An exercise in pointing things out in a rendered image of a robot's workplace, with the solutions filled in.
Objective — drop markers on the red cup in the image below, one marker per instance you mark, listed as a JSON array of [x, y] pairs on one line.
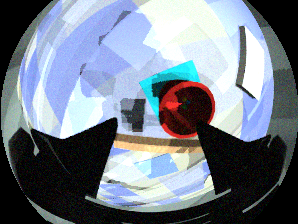
[[182, 123]]

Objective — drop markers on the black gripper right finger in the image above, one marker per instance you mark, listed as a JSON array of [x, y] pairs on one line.
[[226, 155]]

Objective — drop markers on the light wooden bar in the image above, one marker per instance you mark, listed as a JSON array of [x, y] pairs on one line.
[[159, 145]]

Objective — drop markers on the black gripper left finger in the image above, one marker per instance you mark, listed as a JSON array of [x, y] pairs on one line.
[[84, 155]]

